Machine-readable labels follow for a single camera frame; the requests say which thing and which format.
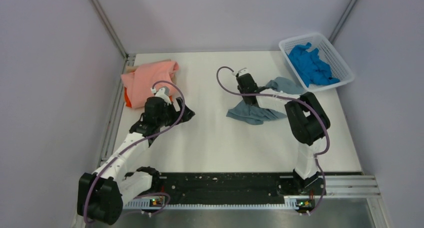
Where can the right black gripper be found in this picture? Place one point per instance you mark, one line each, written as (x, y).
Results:
(242, 91)

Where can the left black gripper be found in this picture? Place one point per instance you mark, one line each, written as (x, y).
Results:
(188, 114)

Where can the grey blue t shirt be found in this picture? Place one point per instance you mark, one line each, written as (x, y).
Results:
(255, 115)

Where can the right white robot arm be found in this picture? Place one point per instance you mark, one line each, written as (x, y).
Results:
(308, 123)

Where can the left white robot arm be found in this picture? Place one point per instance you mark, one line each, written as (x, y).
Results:
(103, 193)

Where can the pink folded t shirt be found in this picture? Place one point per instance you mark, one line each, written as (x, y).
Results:
(140, 82)

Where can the orange folded t shirt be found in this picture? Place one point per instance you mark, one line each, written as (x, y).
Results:
(127, 100)

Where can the bright blue t shirt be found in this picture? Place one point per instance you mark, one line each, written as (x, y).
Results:
(309, 66)

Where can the white plastic basket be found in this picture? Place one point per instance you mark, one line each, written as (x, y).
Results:
(326, 53)

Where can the left controller board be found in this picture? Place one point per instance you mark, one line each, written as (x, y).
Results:
(153, 202)

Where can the controller board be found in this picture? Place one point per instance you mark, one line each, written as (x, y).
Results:
(153, 202)
(305, 205)

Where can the right controller board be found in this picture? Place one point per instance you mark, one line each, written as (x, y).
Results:
(305, 205)

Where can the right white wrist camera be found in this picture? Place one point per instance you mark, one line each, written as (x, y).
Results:
(241, 71)

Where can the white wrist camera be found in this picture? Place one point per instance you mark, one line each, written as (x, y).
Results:
(241, 71)
(162, 93)

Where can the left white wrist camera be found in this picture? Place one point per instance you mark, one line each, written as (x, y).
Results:
(162, 93)

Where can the left aluminium frame rail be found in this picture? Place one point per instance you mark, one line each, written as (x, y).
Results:
(108, 141)

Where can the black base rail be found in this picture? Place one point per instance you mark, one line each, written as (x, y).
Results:
(229, 188)

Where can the white cable duct strip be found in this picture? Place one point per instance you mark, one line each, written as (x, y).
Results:
(290, 205)

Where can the left corner frame post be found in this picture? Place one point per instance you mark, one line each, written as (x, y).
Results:
(108, 27)

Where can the corner frame post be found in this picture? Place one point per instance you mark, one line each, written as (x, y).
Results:
(342, 20)
(108, 27)

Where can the right corner frame post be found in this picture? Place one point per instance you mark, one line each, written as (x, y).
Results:
(342, 20)

